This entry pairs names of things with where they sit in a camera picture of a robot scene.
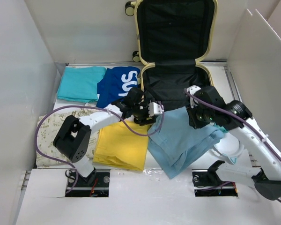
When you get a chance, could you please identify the light blue shirt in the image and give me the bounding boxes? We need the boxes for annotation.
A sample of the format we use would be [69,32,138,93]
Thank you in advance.
[148,107,224,179]

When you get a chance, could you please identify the yellow shirt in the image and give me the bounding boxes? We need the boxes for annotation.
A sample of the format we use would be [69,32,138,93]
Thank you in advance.
[93,121,150,171]

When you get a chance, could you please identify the teal and white headphones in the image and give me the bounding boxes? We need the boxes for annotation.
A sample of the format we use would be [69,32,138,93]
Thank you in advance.
[212,123,244,165]

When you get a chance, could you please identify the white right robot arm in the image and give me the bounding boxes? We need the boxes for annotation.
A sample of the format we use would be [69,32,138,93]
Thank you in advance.
[184,85,281,201]

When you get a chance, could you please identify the cream printed zip jacket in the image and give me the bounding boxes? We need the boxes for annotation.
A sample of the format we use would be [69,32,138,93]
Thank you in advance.
[36,108,99,167]

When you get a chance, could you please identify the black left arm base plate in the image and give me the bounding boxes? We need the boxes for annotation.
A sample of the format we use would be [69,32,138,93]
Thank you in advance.
[65,169,110,198]

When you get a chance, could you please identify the yellow suitcase with black lining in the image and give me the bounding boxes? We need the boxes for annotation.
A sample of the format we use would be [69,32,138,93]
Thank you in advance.
[125,0,218,111]

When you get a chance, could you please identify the turquoise shirt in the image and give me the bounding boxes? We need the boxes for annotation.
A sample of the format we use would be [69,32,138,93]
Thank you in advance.
[57,67,106,103]

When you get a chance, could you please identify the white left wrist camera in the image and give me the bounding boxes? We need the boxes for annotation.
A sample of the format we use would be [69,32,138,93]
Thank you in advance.
[148,102,164,117]

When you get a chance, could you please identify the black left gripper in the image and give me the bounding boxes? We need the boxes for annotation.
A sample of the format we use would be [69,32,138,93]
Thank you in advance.
[132,98,155,125]

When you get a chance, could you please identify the royal blue printed shirt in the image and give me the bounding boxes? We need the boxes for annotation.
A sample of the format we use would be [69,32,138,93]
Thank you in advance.
[96,67,140,108]

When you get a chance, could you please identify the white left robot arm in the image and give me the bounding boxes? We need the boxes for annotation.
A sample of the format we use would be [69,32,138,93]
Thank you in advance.
[53,88,162,186]

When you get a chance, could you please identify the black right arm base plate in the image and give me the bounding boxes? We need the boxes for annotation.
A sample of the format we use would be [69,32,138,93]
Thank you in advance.
[192,170,238,197]

